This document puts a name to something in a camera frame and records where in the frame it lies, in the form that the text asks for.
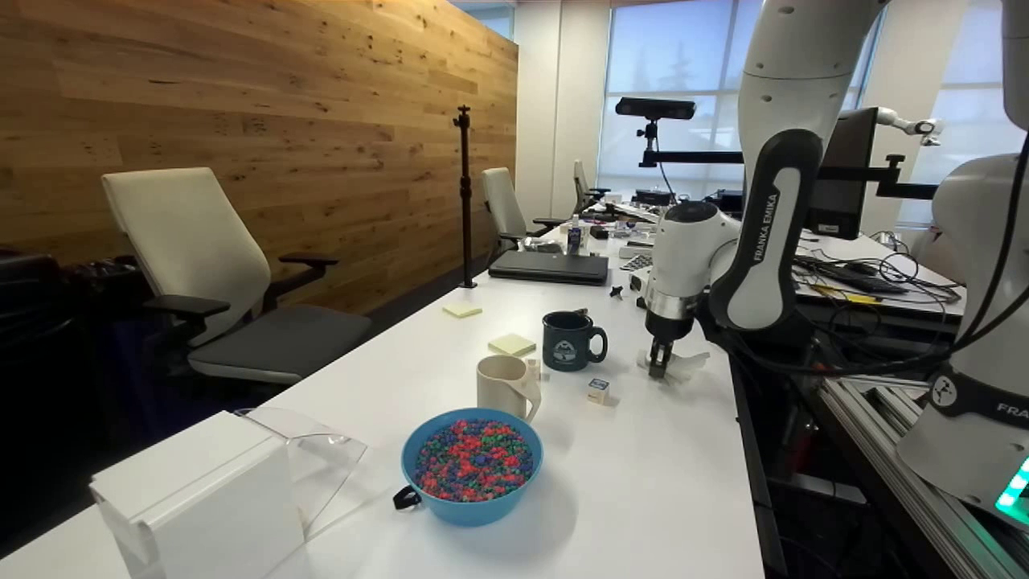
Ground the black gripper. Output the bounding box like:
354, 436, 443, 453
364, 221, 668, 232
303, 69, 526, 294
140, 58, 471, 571
641, 285, 692, 381

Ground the small clear packet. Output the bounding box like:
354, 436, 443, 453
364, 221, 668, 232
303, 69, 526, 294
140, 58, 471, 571
586, 375, 624, 408

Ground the dark green mug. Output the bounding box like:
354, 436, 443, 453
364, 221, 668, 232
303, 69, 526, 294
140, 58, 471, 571
542, 308, 610, 374

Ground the dark closed laptop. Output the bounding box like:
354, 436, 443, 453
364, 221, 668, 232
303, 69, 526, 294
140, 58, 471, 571
485, 248, 610, 285

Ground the cream ceramic mug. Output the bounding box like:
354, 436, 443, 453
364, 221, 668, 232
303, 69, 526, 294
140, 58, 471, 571
473, 354, 545, 424

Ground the colourful candy heap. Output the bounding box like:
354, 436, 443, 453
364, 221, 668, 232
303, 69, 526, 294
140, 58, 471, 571
413, 419, 533, 504

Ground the small white office chair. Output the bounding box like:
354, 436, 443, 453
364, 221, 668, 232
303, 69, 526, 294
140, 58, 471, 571
481, 163, 567, 255

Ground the blue plastic bowl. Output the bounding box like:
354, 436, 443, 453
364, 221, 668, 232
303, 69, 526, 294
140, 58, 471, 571
400, 406, 547, 530

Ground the black tripod pole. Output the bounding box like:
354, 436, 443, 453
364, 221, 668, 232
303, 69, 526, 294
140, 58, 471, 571
451, 102, 481, 290

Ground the black computer monitor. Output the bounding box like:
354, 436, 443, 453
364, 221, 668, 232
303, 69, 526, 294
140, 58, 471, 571
805, 107, 883, 242

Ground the clear acrylic holder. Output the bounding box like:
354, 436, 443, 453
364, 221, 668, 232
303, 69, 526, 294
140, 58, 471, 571
239, 413, 372, 579

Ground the pale paper stack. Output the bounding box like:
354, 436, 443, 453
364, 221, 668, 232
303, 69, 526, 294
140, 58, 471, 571
88, 408, 314, 579

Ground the large white office chair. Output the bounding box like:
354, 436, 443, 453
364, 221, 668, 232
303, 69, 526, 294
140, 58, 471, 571
98, 163, 378, 389

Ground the black stereo camera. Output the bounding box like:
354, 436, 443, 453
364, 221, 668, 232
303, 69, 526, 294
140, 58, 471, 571
616, 96, 699, 121

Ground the aluminium rail frame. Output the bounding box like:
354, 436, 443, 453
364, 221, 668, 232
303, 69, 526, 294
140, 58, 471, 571
798, 365, 1029, 579

